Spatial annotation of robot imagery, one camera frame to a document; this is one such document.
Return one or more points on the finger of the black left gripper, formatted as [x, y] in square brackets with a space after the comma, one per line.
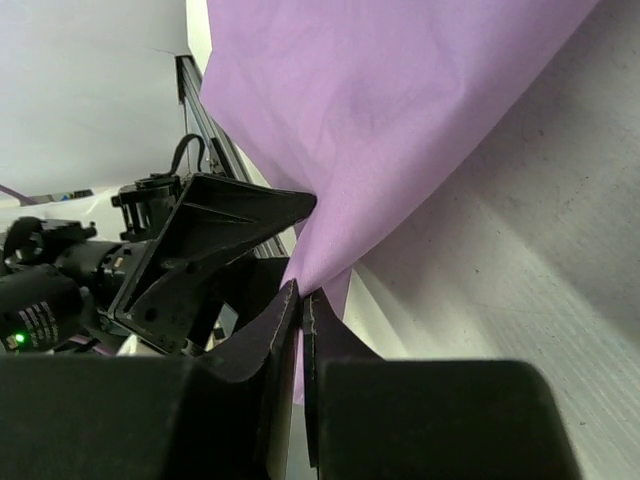
[216, 221]

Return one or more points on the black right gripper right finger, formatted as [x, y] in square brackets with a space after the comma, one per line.
[372, 418]

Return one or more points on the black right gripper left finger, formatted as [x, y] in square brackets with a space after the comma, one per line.
[224, 415]

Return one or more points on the purple trousers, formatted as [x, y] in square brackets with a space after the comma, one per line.
[432, 133]

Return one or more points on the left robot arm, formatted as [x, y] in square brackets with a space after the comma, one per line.
[59, 279]

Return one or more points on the aluminium side rail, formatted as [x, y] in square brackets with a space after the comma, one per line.
[222, 156]

